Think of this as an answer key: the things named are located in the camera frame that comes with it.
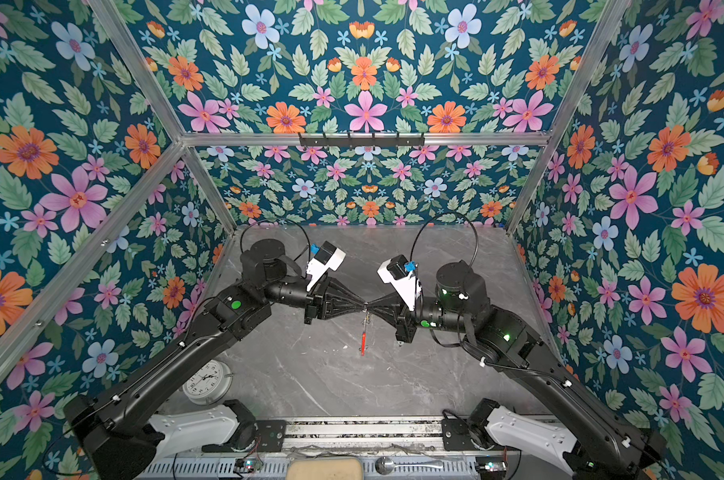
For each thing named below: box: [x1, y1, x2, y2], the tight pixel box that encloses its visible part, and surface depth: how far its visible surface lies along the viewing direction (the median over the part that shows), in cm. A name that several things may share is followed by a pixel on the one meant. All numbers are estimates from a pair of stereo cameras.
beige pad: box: [286, 458, 363, 480], surface depth 67 cm
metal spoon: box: [375, 457, 444, 475], surface depth 71 cm
